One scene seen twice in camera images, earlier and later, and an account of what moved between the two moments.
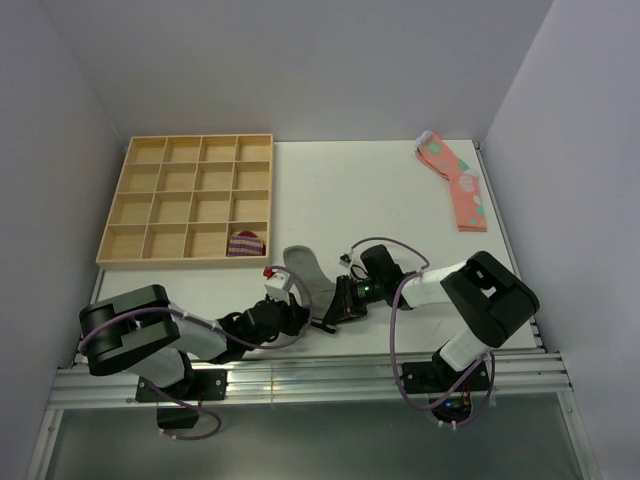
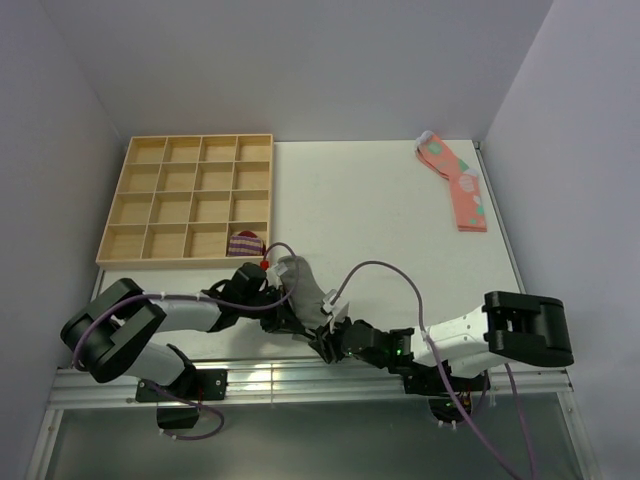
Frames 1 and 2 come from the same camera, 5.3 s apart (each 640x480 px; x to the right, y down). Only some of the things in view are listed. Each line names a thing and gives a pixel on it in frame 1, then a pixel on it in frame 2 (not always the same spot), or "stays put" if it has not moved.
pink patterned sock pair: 464,180 stays put
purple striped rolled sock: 246,243 stays put
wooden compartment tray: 191,201 stays put
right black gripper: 344,304 → 325,343
